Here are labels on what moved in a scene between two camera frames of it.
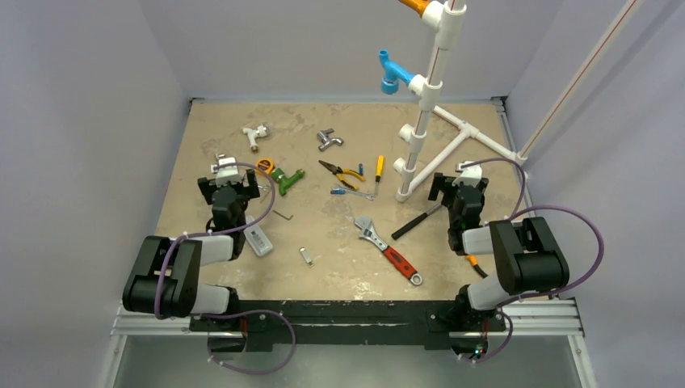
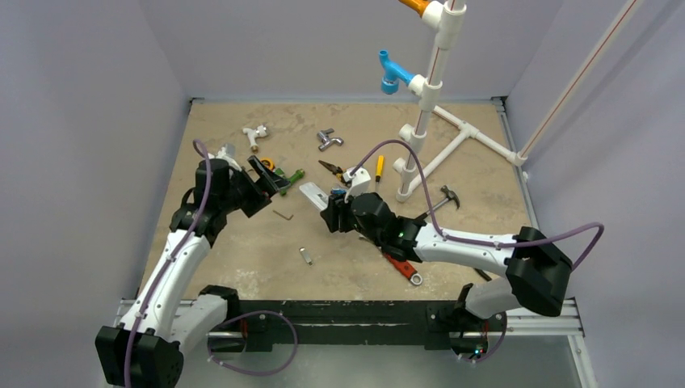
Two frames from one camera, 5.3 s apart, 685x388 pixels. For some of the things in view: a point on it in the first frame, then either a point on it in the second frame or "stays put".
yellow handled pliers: x=339 y=172 stays put
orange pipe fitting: x=418 y=6 stays put
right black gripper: x=460 y=191 -> x=332 y=215
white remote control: x=257 y=238 -> x=318 y=199
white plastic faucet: x=261 y=131 stays put
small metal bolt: x=306 y=256 stays put
